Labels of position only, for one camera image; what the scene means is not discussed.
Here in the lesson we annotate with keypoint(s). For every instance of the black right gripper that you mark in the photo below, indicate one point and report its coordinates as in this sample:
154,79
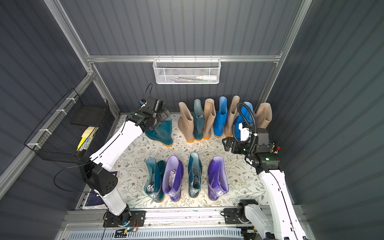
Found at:
229,144

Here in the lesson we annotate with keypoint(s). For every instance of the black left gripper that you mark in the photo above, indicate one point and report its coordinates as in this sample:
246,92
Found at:
162,116

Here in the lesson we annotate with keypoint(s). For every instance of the teal rain boot carried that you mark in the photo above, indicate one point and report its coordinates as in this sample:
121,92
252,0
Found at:
162,133

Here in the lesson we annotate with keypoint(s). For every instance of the beige rain boot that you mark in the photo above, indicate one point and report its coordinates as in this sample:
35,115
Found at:
209,115
232,111
264,115
186,123

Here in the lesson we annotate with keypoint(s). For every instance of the teal rain boot back row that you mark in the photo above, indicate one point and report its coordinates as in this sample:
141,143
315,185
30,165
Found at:
198,116

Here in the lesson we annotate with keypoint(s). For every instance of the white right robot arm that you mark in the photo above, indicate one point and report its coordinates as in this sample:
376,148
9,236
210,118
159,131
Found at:
284,223

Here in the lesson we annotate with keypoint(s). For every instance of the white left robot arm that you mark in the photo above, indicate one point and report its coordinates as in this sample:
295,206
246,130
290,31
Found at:
96,171

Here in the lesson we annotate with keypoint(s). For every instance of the blue rain boot right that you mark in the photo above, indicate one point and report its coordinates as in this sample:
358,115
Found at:
245,116

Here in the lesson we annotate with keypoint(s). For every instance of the blue rain boot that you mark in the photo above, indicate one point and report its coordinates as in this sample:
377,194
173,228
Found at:
221,117
245,116

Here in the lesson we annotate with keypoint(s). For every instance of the blue rain boot left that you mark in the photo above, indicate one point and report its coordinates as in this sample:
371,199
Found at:
221,117

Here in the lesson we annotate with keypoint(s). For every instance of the purple rain boot front right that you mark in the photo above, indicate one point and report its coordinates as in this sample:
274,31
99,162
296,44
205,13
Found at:
217,178

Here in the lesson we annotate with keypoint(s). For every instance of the purple rain boot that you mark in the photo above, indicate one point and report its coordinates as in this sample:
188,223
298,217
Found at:
172,180
217,178

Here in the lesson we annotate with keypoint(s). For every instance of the teal rain boot front right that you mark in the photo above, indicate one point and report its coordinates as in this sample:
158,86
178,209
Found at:
195,172

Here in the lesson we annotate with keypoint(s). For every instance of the purple rain boot front left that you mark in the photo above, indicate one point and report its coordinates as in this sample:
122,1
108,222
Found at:
172,180

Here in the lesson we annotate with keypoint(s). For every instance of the teal rain boot front left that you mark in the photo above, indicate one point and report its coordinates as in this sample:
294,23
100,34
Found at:
153,187

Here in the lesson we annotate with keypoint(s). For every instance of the yellow sticky notes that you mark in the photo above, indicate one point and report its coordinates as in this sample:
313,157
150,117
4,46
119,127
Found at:
87,138

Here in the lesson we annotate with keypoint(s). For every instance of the white tube in basket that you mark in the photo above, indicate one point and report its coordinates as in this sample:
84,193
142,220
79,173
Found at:
207,77

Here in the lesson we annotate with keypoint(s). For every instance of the white vent grille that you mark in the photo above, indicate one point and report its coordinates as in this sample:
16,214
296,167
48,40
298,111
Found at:
221,233

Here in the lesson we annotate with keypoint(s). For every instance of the dark blue book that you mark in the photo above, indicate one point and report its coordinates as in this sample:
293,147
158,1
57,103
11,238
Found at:
93,200

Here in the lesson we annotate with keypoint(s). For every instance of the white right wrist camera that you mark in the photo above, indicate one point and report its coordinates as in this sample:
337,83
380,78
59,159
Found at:
244,134

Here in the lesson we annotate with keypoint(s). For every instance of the white wire wall basket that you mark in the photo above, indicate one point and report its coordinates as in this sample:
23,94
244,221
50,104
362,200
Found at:
182,71

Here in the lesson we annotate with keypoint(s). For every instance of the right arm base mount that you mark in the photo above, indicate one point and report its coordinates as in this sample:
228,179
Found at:
237,215

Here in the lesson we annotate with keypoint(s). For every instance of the black wire side basket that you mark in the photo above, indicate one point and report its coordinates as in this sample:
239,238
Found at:
56,139

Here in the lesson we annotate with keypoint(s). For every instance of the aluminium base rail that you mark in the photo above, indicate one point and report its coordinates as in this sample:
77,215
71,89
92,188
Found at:
155,218

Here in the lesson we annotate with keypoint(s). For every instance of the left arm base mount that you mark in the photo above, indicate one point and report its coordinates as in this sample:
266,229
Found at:
127,218

